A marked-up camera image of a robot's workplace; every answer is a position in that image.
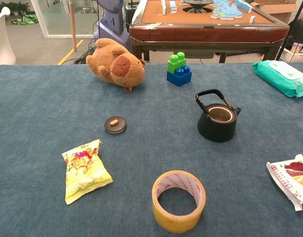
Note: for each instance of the black lid with wooden knob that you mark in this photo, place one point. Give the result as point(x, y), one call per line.
point(119, 126)

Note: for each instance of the black cast iron teapot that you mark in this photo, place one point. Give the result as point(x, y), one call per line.
point(215, 130)

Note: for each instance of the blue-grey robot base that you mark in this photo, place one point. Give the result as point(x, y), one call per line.
point(112, 22)

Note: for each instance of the blue building block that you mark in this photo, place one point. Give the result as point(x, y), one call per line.
point(178, 79)

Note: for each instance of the green building block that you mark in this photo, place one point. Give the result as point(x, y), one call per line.
point(172, 65)

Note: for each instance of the brown capybara plush toy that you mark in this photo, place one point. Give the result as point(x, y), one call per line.
point(112, 64)

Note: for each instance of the yellow snack bag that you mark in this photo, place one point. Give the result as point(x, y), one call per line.
point(85, 172)

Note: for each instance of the brown mahjong table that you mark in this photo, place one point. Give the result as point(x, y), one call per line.
point(203, 34)

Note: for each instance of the yellow packing tape roll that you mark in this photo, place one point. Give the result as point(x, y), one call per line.
point(176, 222)

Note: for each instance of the upright white mahjong tile row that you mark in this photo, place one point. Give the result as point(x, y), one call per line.
point(163, 6)

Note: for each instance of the stacked blue mahjong tiles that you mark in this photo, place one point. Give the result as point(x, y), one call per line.
point(173, 7)

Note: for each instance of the blue table cloth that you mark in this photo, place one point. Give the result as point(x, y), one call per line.
point(30, 111)

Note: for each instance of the wooden pole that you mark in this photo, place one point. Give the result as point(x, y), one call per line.
point(73, 24)

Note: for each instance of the black mahjong table centre disc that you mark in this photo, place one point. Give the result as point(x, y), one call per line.
point(198, 3)

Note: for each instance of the green wet wipes pack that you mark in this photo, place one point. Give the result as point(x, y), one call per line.
point(270, 76)

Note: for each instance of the blue mahjong tile pile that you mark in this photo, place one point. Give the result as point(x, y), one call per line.
point(228, 11)

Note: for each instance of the white and red snack packet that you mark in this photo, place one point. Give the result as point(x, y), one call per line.
point(289, 182)

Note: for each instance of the white carton box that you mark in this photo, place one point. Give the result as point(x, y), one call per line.
point(297, 53)

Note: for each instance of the green cloth on floor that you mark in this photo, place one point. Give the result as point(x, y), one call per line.
point(24, 20)

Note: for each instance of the black tripod stand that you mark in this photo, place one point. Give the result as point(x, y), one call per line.
point(291, 29)

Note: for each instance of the cardboard box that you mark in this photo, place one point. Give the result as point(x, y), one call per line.
point(279, 11)

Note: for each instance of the potted green plants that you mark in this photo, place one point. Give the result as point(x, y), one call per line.
point(13, 7)

